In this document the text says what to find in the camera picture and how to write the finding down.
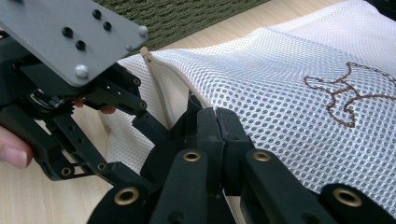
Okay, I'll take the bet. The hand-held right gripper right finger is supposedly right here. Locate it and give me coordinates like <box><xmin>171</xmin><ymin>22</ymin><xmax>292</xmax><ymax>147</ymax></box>
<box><xmin>216</xmin><ymin>107</ymin><xmax>337</xmax><ymax>224</ymax></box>

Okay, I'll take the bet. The green woven basket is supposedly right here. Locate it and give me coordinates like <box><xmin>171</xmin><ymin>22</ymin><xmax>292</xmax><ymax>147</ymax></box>
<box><xmin>92</xmin><ymin>0</ymin><xmax>271</xmax><ymax>58</ymax></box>

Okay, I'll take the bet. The white mesh laundry bag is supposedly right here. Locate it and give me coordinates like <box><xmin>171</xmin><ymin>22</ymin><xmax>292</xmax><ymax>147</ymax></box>
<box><xmin>99</xmin><ymin>0</ymin><xmax>396</xmax><ymax>224</ymax></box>

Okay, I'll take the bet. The black garment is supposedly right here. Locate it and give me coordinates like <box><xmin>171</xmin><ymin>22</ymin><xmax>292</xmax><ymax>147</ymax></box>
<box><xmin>186</xmin><ymin>91</ymin><xmax>204</xmax><ymax>110</ymax></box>

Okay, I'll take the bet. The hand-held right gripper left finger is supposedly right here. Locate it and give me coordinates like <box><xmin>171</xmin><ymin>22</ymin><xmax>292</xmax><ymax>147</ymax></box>
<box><xmin>148</xmin><ymin>106</ymin><xmax>225</xmax><ymax>224</ymax></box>

